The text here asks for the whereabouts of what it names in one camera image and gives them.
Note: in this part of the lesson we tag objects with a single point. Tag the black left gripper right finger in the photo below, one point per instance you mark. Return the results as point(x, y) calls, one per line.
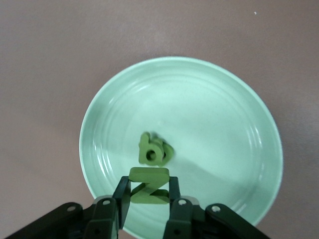
point(189, 219)

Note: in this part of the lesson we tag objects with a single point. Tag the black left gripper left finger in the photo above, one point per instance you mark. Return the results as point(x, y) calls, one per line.
point(99, 219)

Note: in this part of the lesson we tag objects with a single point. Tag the green foam letter N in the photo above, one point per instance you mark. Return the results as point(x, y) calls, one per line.
point(149, 193)

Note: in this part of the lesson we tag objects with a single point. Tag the green foam small b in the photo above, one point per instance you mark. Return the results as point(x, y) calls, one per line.
point(144, 154)

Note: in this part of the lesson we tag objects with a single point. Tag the mint green plate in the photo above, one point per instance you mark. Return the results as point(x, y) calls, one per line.
point(211, 124)

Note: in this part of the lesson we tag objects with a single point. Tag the brown table mat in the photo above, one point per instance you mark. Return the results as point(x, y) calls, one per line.
point(49, 74)

